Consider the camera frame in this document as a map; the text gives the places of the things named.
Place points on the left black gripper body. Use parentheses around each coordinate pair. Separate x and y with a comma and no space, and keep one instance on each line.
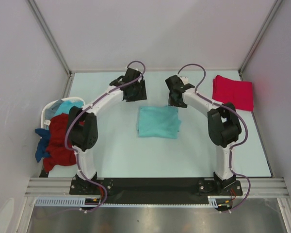
(138,92)

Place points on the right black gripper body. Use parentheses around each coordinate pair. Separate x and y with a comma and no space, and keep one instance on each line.
(171,102)

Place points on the teal t-shirt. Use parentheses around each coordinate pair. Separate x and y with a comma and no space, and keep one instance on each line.
(158,121)

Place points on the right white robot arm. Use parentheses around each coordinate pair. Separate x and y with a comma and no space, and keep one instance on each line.
(223,124)

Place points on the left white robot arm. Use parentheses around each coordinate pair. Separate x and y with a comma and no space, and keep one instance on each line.
(82,130)

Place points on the folded red t-shirt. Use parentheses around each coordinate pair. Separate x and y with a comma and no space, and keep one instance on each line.
(240,93)

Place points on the light blue t-shirt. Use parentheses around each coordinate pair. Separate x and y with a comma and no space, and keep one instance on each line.
(65,107)

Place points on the dark red t-shirt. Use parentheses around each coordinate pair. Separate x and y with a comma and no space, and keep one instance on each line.
(59,154)

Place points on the white laundry basket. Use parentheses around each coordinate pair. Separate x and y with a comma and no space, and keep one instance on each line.
(50,109)

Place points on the dark blue t-shirt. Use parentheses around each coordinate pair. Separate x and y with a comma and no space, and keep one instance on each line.
(42,144)

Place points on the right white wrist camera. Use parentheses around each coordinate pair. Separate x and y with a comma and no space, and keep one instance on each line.
(184,79)

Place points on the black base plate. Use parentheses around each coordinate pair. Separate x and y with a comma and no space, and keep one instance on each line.
(161,191)

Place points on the light blue cable duct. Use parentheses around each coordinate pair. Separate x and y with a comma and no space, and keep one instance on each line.
(67,202)

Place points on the aluminium frame rail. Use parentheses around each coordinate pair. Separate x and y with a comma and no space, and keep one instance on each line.
(48,187)

